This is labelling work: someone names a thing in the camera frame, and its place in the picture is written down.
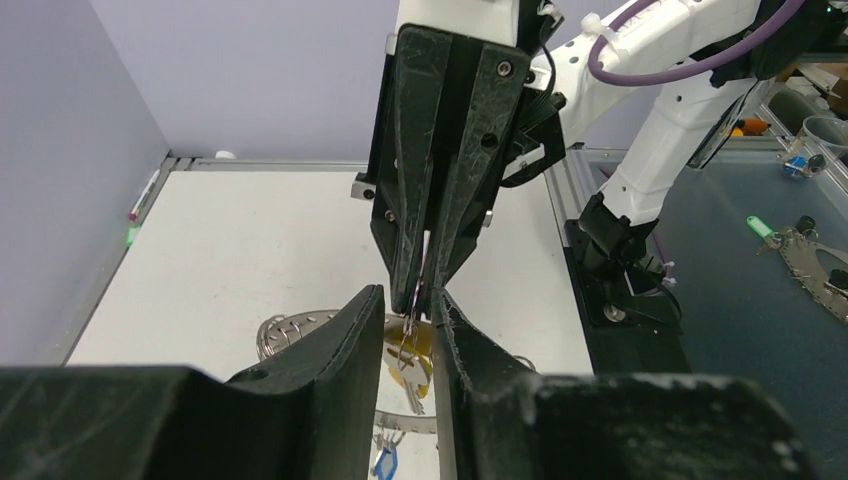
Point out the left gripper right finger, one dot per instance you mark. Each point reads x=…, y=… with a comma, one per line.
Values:
x=633, y=426

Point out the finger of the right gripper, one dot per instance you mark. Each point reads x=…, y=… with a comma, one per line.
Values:
x=482, y=100
x=405, y=168

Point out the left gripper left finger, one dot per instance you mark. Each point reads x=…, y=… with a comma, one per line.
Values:
x=170, y=422

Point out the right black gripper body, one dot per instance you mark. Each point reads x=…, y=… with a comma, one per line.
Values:
x=535, y=145

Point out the blue key tag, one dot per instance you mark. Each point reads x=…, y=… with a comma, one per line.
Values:
x=386, y=463

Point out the yellow key tag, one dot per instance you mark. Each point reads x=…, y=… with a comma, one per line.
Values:
x=418, y=342

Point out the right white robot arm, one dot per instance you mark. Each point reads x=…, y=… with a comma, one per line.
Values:
x=704, y=56

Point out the spare green key tag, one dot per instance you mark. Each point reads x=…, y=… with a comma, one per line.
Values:
x=759, y=227

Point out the red marker pen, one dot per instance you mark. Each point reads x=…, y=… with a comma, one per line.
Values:
x=136, y=210

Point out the clear plastic cup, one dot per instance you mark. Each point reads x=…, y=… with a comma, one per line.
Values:
x=820, y=144

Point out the spare key holder plate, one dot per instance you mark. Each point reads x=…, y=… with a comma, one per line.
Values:
x=821, y=270

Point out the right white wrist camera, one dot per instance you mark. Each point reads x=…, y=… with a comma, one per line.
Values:
x=492, y=21

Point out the aluminium right rail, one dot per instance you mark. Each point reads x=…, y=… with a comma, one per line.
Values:
x=574, y=179

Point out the aluminium rail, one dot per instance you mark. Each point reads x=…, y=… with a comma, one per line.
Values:
x=574, y=179
x=263, y=165

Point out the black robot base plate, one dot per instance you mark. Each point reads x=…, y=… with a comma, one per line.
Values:
x=631, y=324

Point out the aluminium back rail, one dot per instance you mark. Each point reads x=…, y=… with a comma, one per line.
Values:
x=263, y=165

